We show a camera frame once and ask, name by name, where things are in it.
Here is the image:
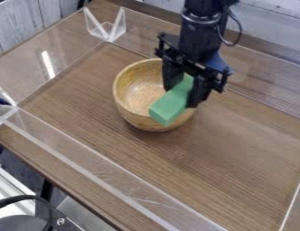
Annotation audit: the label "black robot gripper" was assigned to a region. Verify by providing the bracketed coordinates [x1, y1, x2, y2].
[154, 13, 233, 108]

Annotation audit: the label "green rectangular block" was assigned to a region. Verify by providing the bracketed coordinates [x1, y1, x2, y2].
[149, 75, 194, 126]

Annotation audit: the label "brown wooden bowl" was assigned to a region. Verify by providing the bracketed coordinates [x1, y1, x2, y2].
[113, 58, 194, 132]

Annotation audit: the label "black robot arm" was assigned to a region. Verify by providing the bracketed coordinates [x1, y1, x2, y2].
[155, 0, 243, 108]

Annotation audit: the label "blue object at edge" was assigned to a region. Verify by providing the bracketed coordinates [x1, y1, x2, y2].
[0, 98, 10, 105]

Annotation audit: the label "black metal table leg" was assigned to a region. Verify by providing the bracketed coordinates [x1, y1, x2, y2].
[40, 180, 54, 201]

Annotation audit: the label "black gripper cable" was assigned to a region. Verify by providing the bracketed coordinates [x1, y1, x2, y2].
[217, 8, 243, 47]

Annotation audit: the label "clear acrylic corner bracket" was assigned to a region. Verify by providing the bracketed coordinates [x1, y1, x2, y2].
[82, 7, 126, 42]

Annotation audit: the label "clear acrylic tray wall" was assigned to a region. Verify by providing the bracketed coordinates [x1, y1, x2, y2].
[0, 1, 300, 231]

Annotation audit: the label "grey metal bracket with screw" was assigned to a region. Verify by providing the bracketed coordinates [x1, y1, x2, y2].
[35, 200, 84, 231]

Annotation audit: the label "black cable loop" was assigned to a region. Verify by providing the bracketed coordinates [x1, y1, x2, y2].
[0, 194, 54, 231]

